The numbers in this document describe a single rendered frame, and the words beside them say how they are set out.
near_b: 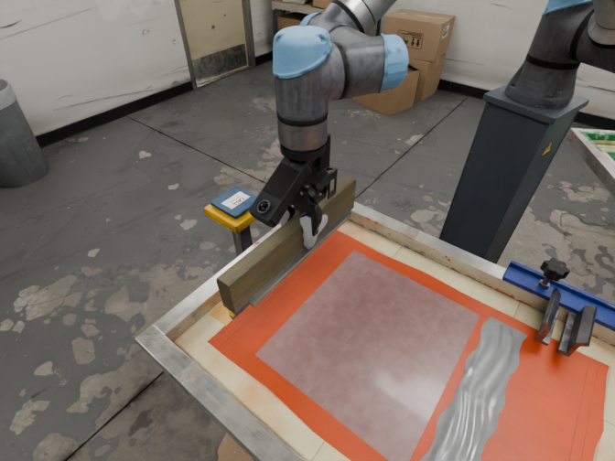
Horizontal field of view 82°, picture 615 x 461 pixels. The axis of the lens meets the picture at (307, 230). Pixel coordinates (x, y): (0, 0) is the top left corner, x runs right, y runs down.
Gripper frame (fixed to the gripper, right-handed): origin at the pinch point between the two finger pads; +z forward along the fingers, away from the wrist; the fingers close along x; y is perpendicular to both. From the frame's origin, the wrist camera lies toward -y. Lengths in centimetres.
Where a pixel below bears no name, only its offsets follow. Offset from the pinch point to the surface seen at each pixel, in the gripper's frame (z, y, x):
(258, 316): 13.9, -11.0, 1.6
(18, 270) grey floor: 109, -33, 185
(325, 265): 14.0, 8.4, -1.0
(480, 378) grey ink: 13.3, 3.3, -37.8
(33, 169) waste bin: 100, 16, 271
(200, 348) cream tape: 13.8, -22.6, 5.3
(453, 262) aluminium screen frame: 12.1, 25.1, -24.2
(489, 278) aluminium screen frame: 11.8, 25.1, -31.9
